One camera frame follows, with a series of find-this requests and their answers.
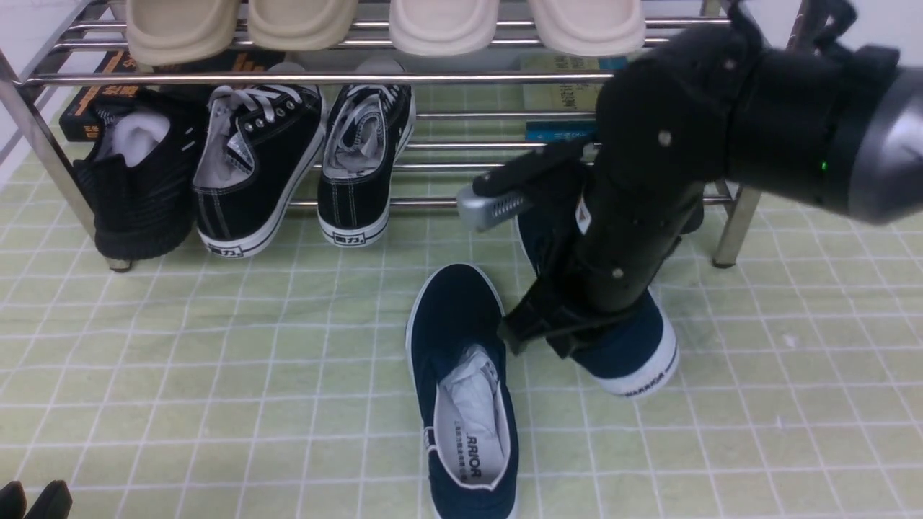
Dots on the cream slipper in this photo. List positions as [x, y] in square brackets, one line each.
[442, 28]
[590, 28]

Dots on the cream slipper far right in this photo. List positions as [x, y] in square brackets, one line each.
[590, 28]

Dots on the beige slipper far left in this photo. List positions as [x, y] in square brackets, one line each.
[161, 33]

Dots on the green checkered table cloth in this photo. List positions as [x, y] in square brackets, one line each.
[278, 387]

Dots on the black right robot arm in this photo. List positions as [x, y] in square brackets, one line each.
[829, 127]

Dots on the navy slip-on shoe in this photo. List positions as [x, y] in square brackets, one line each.
[457, 365]
[629, 362]

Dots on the black canvas sneaker white laces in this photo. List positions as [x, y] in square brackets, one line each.
[261, 141]

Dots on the silver metal shoe rack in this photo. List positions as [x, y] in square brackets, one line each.
[19, 97]

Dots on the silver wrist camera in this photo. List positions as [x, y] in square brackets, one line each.
[482, 213]

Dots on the beige slipper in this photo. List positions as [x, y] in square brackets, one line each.
[161, 33]
[299, 25]

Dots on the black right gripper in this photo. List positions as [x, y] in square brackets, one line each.
[662, 127]

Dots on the black knit sneaker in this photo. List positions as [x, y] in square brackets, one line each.
[696, 213]
[137, 177]

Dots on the black knit sneaker left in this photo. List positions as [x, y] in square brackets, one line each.
[137, 177]

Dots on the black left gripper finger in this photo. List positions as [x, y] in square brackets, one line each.
[55, 502]
[13, 501]

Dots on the black knit sneaker right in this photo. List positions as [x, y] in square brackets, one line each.
[696, 213]

